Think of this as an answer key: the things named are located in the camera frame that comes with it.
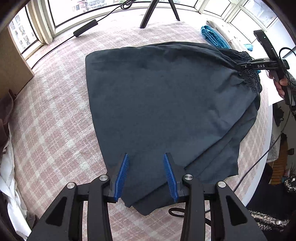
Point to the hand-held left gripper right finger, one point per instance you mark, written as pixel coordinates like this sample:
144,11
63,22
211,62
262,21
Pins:
170,176

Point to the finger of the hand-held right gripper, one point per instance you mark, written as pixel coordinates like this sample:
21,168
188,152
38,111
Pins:
245,66

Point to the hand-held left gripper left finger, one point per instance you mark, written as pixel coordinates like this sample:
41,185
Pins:
121,176

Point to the dark grey pants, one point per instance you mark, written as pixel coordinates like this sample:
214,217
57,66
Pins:
161,92

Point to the person's right forearm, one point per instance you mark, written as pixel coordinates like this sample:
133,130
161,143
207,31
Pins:
292,81

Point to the person's right hand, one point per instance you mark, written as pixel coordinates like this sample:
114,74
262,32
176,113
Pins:
280,89

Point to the folded beige garment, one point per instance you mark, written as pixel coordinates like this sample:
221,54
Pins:
233,37

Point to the folded blue cloth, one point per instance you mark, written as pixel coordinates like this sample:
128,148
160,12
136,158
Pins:
212,36

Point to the person's speckled knit sweater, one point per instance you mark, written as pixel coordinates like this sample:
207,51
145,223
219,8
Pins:
266,220

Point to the white cloth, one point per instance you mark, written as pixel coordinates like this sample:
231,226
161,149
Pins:
11,185

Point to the dark brown garment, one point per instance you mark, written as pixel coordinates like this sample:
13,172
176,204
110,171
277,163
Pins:
5,111

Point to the black inline controller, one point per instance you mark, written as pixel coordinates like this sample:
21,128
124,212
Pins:
85,27

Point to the light wooden board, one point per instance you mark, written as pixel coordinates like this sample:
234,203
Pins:
11,64

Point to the white window frame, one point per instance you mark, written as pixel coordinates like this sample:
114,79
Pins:
41,30

